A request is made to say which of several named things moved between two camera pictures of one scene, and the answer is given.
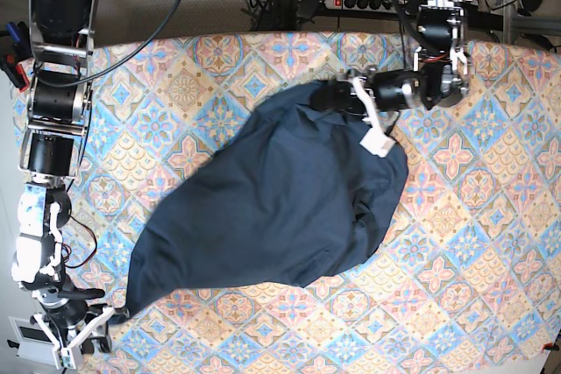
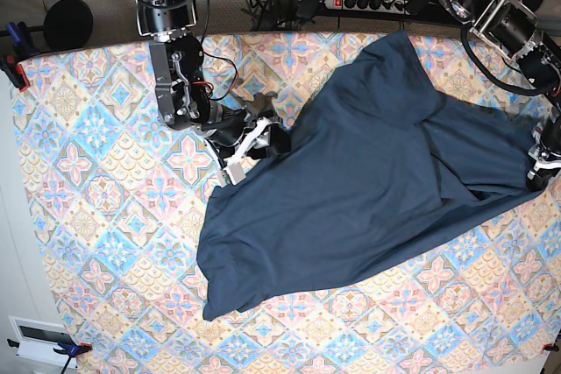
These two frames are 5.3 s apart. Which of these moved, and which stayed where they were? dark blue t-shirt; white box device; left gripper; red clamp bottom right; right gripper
Moved: left gripper; right gripper; dark blue t-shirt
Stayed: red clamp bottom right; white box device
